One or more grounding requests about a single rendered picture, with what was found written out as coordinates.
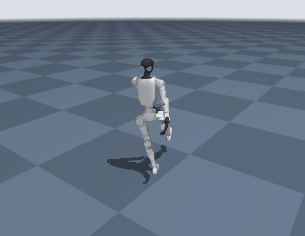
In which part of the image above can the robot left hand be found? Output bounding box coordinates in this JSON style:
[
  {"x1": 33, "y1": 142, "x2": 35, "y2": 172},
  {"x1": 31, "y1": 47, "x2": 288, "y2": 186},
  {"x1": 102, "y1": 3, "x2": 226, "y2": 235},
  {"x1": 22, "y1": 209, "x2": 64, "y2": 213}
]
[{"x1": 153, "y1": 106, "x2": 163, "y2": 113}]

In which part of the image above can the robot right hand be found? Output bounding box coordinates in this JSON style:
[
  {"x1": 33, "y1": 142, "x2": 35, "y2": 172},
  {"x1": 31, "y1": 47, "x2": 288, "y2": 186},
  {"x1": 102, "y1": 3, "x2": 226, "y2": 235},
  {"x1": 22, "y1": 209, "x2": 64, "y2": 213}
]
[{"x1": 160, "y1": 117, "x2": 170, "y2": 135}]

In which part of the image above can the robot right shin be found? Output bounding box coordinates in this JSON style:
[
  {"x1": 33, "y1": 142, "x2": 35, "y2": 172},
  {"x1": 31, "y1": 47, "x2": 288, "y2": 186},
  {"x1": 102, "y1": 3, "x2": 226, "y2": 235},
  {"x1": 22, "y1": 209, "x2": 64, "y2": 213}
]
[{"x1": 165, "y1": 124, "x2": 170, "y2": 136}]

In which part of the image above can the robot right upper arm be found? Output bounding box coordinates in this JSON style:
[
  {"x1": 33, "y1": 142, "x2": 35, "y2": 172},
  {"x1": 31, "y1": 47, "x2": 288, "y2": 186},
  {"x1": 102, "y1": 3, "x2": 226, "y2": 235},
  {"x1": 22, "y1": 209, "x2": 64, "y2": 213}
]
[{"x1": 155, "y1": 79, "x2": 166, "y2": 105}]

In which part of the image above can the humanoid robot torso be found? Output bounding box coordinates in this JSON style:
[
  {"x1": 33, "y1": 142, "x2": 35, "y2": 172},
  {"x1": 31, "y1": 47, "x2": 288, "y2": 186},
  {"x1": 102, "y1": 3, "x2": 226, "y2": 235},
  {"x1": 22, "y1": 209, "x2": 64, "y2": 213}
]
[{"x1": 136, "y1": 75, "x2": 158, "y2": 122}]

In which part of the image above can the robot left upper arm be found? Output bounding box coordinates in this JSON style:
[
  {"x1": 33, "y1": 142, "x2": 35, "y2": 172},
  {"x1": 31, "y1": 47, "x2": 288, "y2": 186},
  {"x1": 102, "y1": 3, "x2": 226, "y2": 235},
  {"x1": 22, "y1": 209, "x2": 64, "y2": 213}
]
[{"x1": 131, "y1": 77, "x2": 138, "y2": 90}]

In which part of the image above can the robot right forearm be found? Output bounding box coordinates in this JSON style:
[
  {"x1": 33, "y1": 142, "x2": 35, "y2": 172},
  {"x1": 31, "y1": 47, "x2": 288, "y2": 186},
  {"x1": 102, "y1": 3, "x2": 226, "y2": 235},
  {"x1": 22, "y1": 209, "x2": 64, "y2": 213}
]
[{"x1": 162, "y1": 98, "x2": 170, "y2": 121}]

